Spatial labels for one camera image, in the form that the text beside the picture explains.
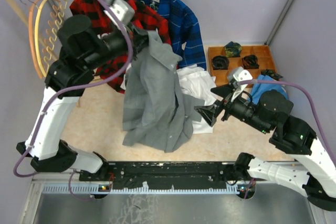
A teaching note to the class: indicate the wooden compartment tray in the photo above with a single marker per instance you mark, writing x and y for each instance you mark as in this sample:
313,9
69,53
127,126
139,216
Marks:
262,52

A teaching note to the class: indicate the white shirt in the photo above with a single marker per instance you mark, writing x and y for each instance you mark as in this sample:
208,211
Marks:
194,81

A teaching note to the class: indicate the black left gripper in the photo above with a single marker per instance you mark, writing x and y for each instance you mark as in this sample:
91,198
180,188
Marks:
123,33

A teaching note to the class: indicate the blue plaid shirt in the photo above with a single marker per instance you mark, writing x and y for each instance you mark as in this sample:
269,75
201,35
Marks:
184,29

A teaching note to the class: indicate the rolled black orange tie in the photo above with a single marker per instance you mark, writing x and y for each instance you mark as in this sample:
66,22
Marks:
250,62

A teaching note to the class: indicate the rolled dark tie by cloth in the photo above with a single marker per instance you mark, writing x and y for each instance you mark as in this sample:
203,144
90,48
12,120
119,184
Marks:
271,73

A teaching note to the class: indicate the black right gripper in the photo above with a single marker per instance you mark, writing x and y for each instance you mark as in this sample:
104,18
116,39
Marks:
209,112

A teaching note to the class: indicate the light blue pikachu cloth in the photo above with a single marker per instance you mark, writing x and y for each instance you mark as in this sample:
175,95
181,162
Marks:
259,89

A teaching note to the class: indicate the rolled green blue tie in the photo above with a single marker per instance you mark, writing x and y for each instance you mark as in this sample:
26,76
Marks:
232,49

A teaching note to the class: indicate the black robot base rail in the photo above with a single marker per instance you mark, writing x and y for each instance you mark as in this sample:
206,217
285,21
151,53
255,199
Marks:
167,175

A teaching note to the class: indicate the yellow hanger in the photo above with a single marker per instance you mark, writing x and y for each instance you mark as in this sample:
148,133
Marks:
49,18

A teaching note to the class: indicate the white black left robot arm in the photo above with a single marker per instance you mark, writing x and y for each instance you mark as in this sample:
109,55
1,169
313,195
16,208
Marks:
68,77

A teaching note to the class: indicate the orange hanger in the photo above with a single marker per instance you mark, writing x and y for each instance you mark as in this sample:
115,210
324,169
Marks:
32,40

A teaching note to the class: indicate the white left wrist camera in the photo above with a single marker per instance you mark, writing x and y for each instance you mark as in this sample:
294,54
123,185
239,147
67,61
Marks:
122,10

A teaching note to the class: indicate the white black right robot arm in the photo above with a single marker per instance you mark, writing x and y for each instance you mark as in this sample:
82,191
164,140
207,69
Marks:
291,135

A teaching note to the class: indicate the grey button shirt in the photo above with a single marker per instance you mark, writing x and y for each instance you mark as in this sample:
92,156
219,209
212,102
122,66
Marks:
156,113

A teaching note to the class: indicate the red black plaid shirt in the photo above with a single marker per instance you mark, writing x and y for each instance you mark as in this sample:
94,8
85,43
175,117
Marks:
145,18

